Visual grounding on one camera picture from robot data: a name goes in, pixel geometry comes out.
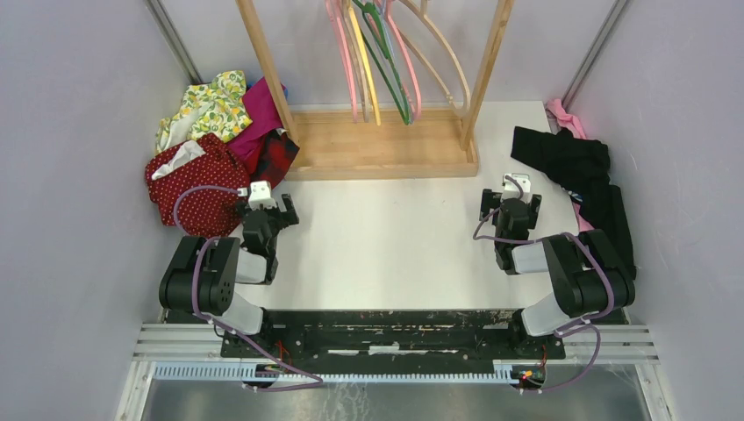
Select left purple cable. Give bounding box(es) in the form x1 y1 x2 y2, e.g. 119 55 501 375
172 184 325 393

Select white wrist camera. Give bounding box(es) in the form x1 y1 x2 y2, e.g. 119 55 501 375
247 181 278 211
502 173 533 203

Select magenta garment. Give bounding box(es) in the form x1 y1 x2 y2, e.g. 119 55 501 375
227 78 283 174

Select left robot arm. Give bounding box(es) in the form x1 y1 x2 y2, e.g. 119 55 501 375
159 194 299 357

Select red black plaid garment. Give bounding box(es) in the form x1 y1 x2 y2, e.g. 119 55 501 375
250 129 300 189

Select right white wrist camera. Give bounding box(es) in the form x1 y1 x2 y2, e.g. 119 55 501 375
502 173 533 203

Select yellow hanger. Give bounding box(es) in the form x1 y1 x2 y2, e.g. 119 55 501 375
344 0 382 126

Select lemon print garment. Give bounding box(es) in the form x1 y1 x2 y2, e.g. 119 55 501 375
154 70 253 154

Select white cable duct strip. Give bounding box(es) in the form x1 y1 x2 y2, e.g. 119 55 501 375
153 361 518 385

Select wooden hanger rack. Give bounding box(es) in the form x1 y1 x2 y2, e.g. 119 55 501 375
237 1 513 181

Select red polka dot skirt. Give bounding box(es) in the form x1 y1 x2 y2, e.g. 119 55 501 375
144 133 250 237

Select green hanger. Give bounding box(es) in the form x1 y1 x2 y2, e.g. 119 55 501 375
353 1 413 125

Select wooden hanger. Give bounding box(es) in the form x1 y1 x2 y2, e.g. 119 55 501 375
397 0 473 119

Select pink hanger left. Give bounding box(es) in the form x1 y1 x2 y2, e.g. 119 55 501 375
324 0 358 123

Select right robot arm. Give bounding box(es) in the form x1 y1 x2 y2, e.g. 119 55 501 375
479 189 635 358

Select pink garment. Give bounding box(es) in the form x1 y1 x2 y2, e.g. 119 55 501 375
545 99 593 232

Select pink hanger right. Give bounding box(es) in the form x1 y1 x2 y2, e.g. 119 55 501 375
378 0 422 122

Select pink hanger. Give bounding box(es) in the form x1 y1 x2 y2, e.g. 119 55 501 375
378 0 422 122
324 0 358 123

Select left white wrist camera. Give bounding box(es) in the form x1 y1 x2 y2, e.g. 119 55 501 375
247 181 278 211

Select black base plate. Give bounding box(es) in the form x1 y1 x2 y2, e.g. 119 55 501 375
253 310 566 376

